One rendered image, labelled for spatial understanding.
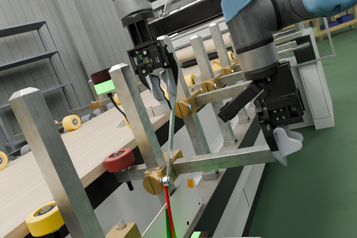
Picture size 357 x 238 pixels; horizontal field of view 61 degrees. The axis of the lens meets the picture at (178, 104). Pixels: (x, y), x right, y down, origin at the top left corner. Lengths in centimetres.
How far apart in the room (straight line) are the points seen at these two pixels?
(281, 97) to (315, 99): 237
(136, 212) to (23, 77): 453
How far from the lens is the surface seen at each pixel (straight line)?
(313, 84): 294
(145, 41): 64
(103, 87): 71
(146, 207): 104
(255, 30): 58
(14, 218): 77
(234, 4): 59
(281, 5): 59
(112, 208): 92
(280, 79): 61
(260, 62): 59
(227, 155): 69
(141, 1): 65
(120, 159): 82
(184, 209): 79
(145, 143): 71
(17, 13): 559
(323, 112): 302
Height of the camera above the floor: 112
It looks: 10 degrees down
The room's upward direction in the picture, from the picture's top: 20 degrees counter-clockwise
